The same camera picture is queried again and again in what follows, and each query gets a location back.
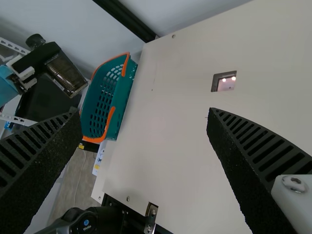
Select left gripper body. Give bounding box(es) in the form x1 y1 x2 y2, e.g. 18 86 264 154
0 64 19 108

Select teal shopping basket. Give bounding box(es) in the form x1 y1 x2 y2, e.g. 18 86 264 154
79 51 138 144

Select black post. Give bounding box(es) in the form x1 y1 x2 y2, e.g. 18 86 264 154
92 0 157 43

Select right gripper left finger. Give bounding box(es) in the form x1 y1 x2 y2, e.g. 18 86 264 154
0 106 82 234

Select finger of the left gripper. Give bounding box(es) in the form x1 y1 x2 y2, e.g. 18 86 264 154
18 74 38 93
6 41 61 78

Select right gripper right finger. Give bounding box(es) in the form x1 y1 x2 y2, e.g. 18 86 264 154
206 106 312 234

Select small square scanner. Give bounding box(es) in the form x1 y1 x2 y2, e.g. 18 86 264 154
211 70 237 93

